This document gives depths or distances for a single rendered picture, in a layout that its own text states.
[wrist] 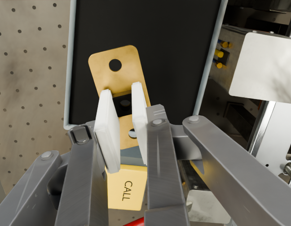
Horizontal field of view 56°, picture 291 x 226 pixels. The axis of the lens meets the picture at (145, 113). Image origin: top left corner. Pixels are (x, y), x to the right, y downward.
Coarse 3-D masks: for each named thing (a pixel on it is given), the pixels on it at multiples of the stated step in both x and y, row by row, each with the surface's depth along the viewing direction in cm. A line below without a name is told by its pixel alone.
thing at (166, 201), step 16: (160, 128) 14; (160, 144) 12; (160, 160) 11; (176, 160) 11; (160, 176) 10; (176, 176) 10; (160, 192) 9; (176, 192) 9; (160, 208) 8; (176, 208) 8; (144, 224) 7; (160, 224) 7; (176, 224) 7
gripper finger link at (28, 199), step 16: (48, 160) 13; (32, 176) 12; (48, 176) 12; (16, 192) 11; (32, 192) 11; (48, 192) 14; (0, 208) 11; (16, 208) 10; (32, 208) 11; (48, 208) 12; (0, 224) 10; (16, 224) 10; (32, 224) 11; (48, 224) 12
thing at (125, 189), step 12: (120, 168) 32; (132, 168) 32; (144, 168) 32; (108, 180) 32; (120, 180) 32; (132, 180) 32; (144, 180) 32; (108, 192) 33; (120, 192) 33; (132, 192) 33; (108, 204) 33; (120, 204) 33; (132, 204) 34
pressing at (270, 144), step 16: (288, 32) 43; (272, 112) 48; (288, 112) 48; (256, 128) 49; (272, 128) 49; (288, 128) 50; (256, 144) 50; (272, 144) 51; (288, 144) 51; (272, 160) 52; (288, 160) 53; (224, 224) 58
